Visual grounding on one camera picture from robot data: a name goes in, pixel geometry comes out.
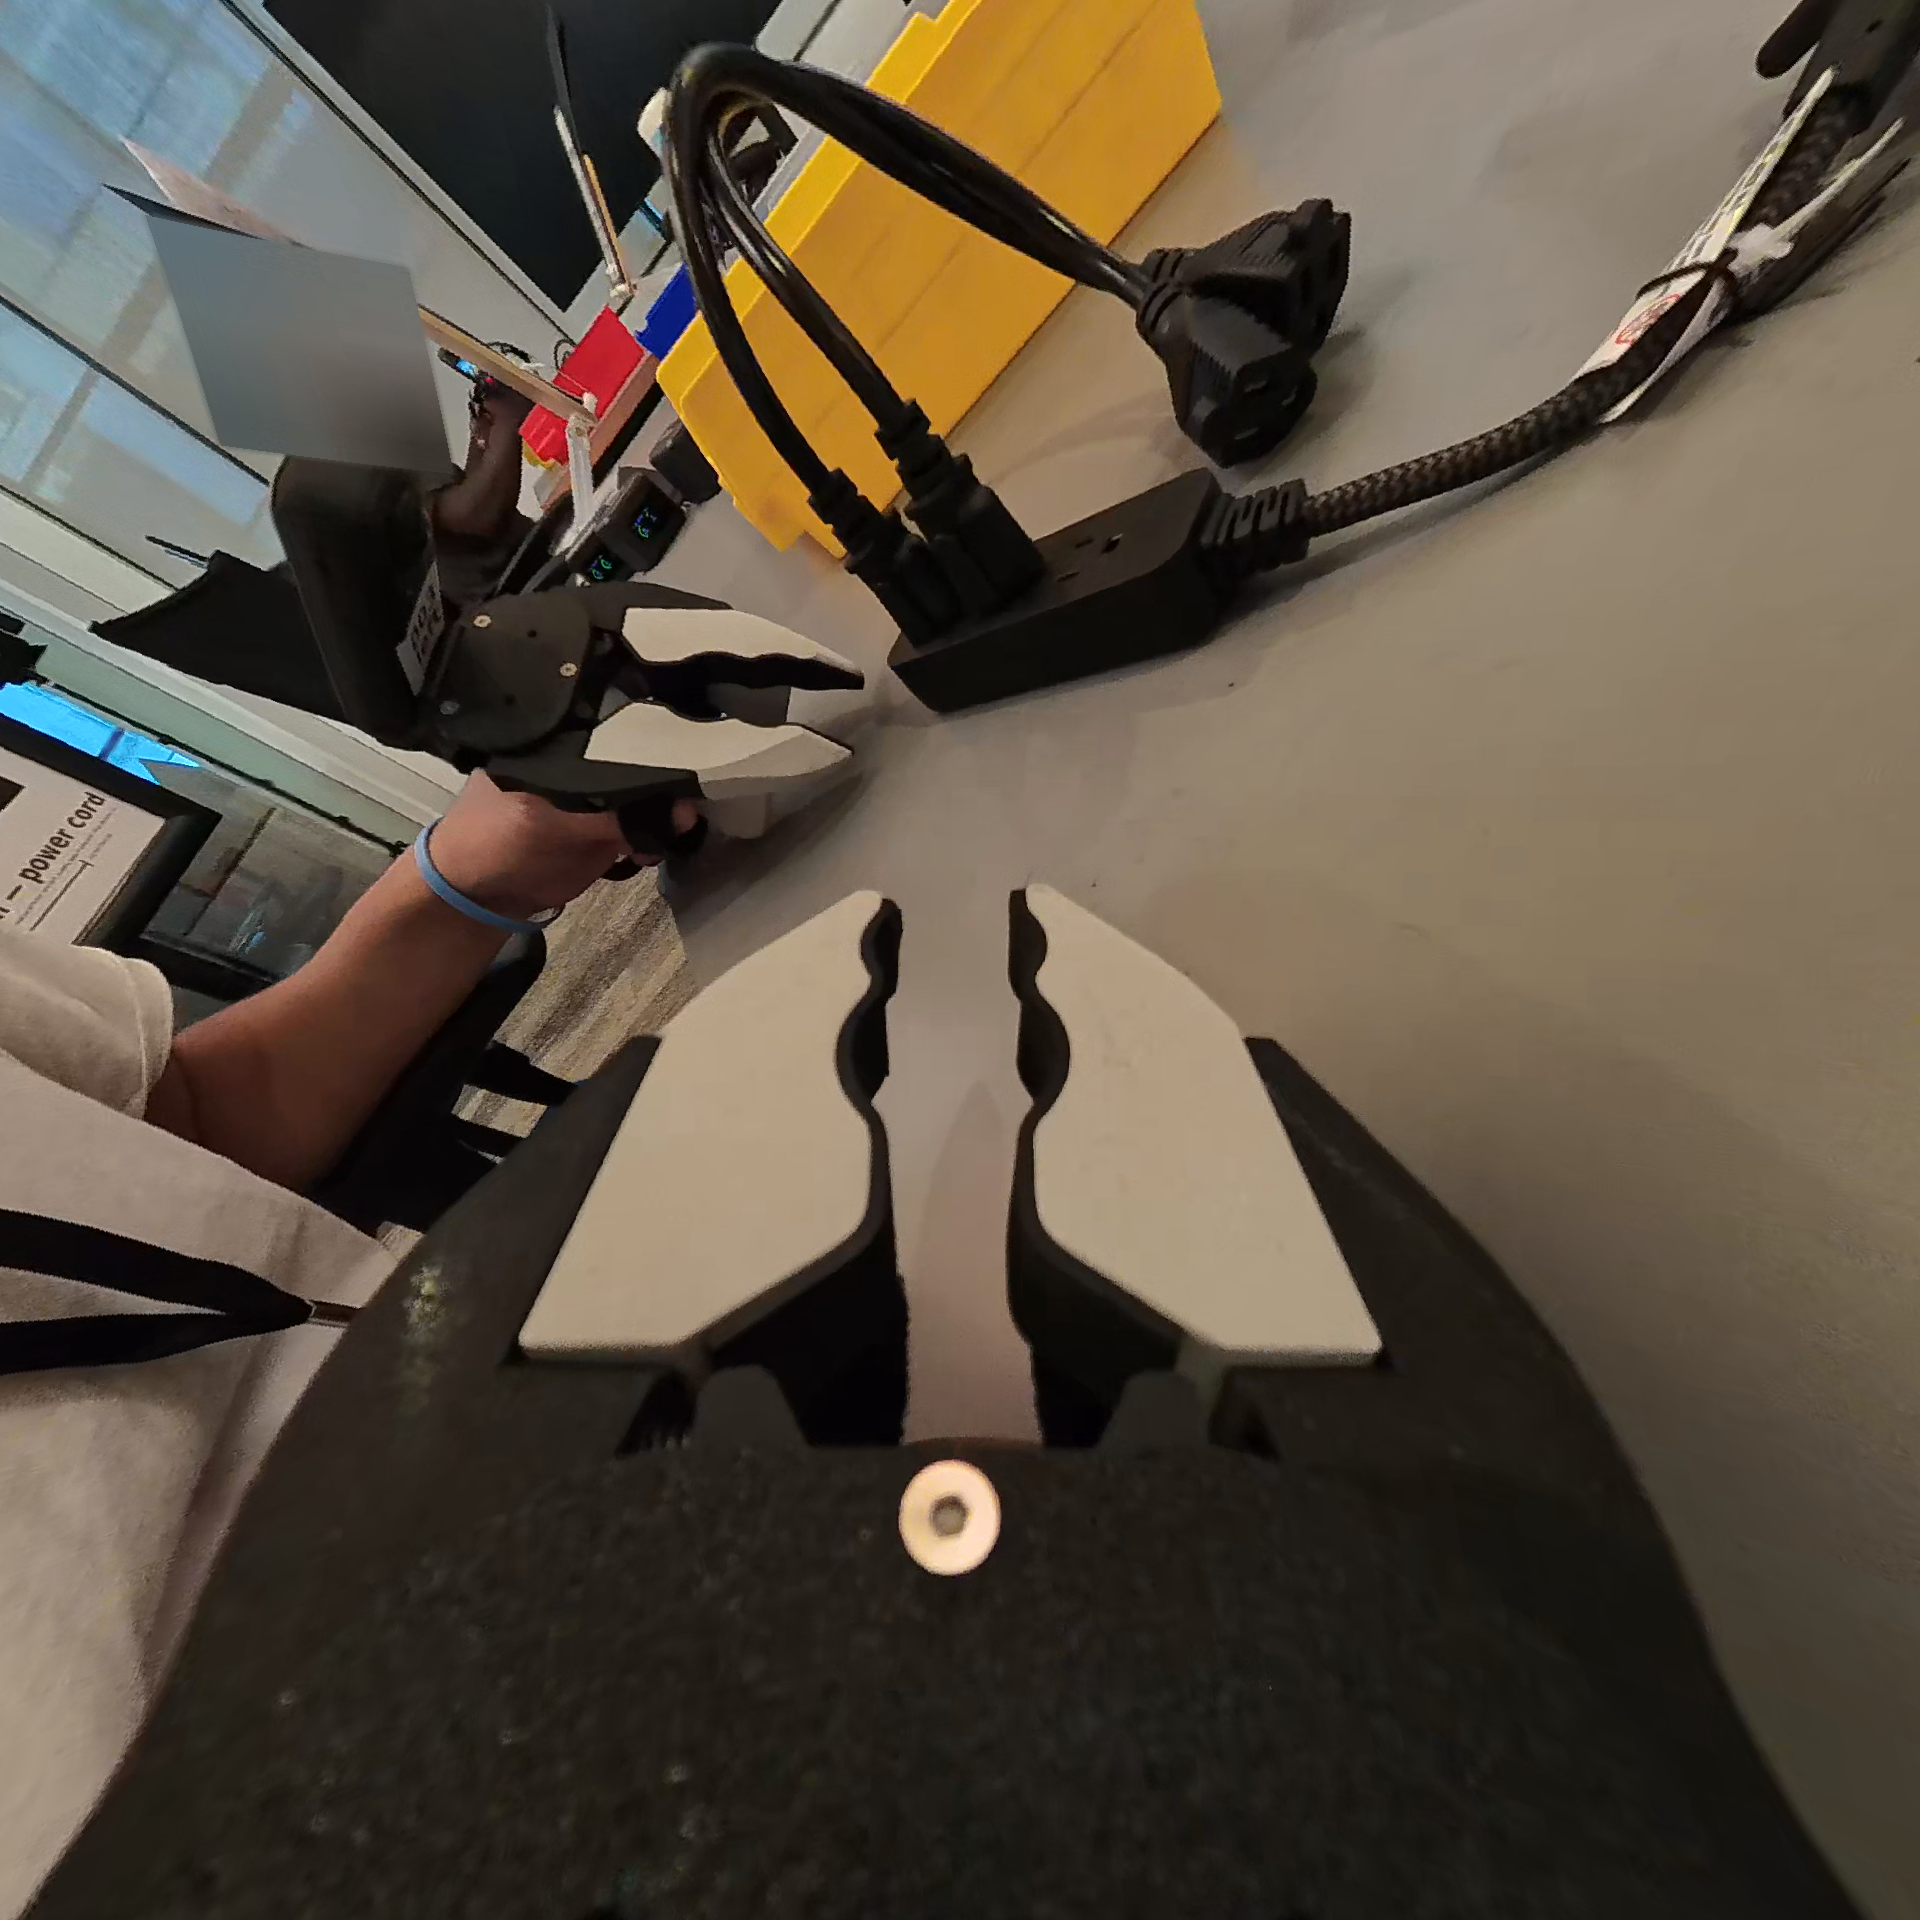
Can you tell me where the person's white t-shirt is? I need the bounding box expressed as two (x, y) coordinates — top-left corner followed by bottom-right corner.
(0, 932), (430, 1907)

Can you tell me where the person's left hand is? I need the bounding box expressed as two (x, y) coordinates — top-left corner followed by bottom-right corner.
(435, 769), (710, 923)

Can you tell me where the red plastic bin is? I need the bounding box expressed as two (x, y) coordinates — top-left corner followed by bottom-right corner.
(518, 307), (662, 467)

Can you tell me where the black framed sign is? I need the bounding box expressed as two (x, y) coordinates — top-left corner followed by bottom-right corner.
(0, 710), (228, 949)

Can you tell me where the blue wristband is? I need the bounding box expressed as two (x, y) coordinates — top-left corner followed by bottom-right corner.
(410, 817), (549, 936)

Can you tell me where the black photo umbrella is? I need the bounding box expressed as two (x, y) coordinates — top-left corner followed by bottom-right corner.
(91, 546), (407, 742)

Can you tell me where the black power strip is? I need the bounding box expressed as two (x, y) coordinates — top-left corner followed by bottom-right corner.
(889, 467), (1251, 716)

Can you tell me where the grey desk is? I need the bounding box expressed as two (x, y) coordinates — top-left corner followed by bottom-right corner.
(622, 0), (1920, 1920)

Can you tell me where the black lanyard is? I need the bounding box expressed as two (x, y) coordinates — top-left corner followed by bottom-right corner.
(0, 1204), (363, 1375)

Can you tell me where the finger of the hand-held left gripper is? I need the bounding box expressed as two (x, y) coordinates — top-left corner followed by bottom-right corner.
(597, 604), (869, 716)
(583, 716), (860, 841)

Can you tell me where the white warning label tag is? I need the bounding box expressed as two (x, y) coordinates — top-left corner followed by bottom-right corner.
(1592, 69), (1906, 426)

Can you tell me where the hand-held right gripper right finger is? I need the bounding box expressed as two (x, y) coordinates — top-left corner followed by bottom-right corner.
(1010, 886), (1385, 1444)

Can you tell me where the yellow plastic bin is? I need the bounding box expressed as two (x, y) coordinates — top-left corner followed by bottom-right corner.
(656, 0), (1226, 560)

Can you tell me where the black braided power cord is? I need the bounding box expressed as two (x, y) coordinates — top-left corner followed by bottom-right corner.
(1198, 0), (1920, 566)

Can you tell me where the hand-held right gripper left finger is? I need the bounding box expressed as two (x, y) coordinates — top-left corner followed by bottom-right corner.
(514, 892), (912, 1442)

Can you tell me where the black monitor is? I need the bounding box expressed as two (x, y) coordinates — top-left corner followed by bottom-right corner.
(262, 0), (781, 315)

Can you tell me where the person's left forearm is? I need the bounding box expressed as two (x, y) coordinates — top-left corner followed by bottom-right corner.
(143, 841), (499, 1193)

